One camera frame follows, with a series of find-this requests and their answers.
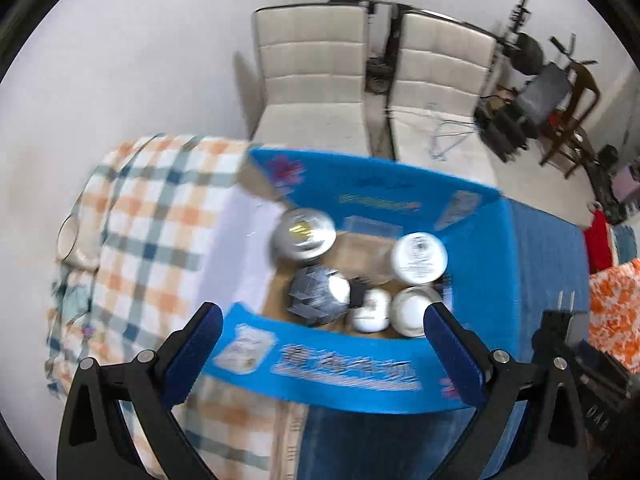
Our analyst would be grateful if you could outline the white purifying cream jar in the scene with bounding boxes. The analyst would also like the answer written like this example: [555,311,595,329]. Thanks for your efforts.
[390,232,448,285]

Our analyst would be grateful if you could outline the black patterned round tin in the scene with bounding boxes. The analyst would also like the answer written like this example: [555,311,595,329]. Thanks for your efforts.
[286,264,350,326]

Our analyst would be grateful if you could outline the blue striped tablecloth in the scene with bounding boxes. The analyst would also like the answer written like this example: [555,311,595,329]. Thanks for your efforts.
[296,200,589,479]

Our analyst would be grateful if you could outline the white bowl on plaid cloth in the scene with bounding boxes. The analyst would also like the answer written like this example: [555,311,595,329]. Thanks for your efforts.
[56,214,100,272]

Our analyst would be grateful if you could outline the steel cup with white lid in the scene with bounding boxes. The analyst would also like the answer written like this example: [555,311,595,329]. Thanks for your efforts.
[390,286,442,338]

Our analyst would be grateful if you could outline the blue cardboard box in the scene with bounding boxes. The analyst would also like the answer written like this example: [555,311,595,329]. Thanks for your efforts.
[201,148,521,414]

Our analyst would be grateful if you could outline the barbell with black plates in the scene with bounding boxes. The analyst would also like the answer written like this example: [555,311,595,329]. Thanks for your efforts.
[498,0,544,76]

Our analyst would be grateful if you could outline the clear acrylic box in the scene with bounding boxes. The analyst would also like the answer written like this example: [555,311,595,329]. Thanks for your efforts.
[329,216,402,286]

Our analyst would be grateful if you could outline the brown wooden chair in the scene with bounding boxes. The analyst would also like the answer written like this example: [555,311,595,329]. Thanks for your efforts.
[539,60,601,180]

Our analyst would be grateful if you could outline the silver round tin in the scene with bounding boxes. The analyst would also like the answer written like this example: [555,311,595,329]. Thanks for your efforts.
[271,208,337,263]

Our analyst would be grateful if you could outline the black weight bench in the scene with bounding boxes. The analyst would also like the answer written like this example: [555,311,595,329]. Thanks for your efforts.
[474,63,572,164]

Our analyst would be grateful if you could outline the orange white floral cushion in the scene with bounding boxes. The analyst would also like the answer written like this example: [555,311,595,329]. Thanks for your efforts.
[588,258,640,373]

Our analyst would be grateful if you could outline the white padded chair left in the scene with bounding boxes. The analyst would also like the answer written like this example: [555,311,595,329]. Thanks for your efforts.
[253,4,370,157]

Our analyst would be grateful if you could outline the white padded chair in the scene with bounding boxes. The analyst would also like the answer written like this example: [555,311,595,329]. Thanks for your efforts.
[386,11,497,188]
[253,4,370,157]

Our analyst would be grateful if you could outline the plaid orange blue cloth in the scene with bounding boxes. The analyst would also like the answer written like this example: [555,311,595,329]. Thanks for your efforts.
[44,134,307,479]

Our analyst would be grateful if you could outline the grey metal box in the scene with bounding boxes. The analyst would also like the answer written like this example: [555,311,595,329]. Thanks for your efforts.
[532,289,589,365]

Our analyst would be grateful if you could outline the red cloth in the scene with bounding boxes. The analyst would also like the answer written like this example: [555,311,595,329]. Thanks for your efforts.
[584,209,614,274]

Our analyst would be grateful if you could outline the white padded chair right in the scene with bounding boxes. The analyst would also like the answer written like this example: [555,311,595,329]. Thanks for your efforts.
[386,11,497,188]

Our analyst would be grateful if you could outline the small white tape roll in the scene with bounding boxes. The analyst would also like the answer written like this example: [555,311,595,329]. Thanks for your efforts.
[350,288,392,334]

